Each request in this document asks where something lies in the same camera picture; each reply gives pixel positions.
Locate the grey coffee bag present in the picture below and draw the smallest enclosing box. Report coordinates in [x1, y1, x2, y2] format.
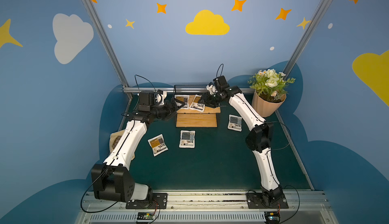
[228, 115, 242, 132]
[179, 130, 196, 149]

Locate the two-tier wooden wire shelf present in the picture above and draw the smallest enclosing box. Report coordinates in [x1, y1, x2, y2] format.
[173, 85, 221, 128]

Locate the yellow coffee bag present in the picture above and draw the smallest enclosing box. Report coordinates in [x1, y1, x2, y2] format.
[174, 95, 190, 109]
[148, 134, 168, 157]
[189, 95, 205, 112]

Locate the small circuit board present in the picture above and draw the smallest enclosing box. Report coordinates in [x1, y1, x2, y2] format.
[264, 212, 280, 224]
[136, 212, 156, 222]

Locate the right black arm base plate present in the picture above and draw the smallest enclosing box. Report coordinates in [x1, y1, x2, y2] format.
[246, 191, 289, 209]

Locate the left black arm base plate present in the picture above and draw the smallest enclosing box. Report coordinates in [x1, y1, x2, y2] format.
[126, 193, 168, 209]

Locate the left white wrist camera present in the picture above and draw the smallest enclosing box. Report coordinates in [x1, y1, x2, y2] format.
[155, 90, 167, 105]

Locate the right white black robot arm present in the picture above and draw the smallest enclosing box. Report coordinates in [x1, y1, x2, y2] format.
[200, 76, 288, 208]

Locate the potted artificial flower plant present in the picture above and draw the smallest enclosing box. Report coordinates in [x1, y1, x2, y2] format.
[248, 69, 295, 118]

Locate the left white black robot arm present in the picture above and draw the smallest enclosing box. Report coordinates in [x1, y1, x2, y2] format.
[91, 90, 185, 209]

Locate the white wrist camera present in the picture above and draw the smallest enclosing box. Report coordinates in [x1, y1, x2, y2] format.
[155, 90, 167, 105]
[206, 83, 217, 95]

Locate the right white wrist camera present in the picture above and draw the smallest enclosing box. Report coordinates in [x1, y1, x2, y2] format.
[206, 83, 217, 95]

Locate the left small circuit board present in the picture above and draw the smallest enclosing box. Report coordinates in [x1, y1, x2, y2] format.
[136, 212, 156, 222]

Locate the aluminium front rail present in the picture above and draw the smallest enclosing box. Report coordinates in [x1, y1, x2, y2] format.
[75, 190, 338, 224]

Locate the right small circuit board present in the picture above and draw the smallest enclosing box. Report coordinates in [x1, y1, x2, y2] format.
[264, 212, 280, 224]

